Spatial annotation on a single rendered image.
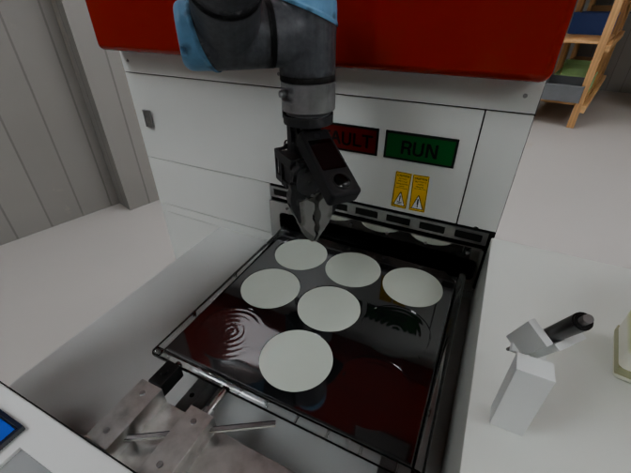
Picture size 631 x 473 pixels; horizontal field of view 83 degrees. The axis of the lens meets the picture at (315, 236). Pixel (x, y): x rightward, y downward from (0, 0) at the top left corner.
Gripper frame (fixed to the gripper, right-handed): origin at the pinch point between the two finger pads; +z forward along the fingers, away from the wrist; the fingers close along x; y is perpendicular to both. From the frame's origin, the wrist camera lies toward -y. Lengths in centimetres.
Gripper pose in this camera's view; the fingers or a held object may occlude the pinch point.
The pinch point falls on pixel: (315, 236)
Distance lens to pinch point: 60.5
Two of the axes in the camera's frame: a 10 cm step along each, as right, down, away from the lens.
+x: -8.8, 2.7, -4.0
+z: 0.0, 8.3, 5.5
